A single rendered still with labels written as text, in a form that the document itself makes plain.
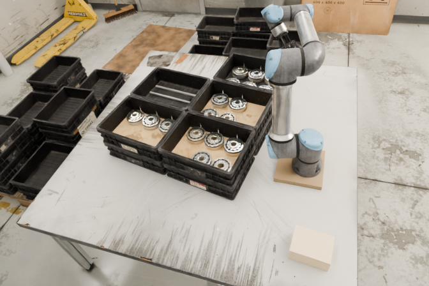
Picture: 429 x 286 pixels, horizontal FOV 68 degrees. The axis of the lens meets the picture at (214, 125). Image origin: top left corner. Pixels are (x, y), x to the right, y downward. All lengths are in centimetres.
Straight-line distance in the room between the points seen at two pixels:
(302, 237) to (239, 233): 28
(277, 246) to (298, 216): 18
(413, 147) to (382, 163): 32
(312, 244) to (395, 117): 198
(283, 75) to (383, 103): 209
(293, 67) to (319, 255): 75
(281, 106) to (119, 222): 95
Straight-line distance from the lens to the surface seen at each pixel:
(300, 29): 154
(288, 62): 131
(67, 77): 309
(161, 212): 164
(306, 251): 143
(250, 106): 187
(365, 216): 250
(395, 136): 304
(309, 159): 159
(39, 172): 275
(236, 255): 149
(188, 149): 167
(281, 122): 145
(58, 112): 282
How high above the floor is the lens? 207
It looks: 45 degrees down
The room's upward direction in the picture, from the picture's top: 8 degrees counter-clockwise
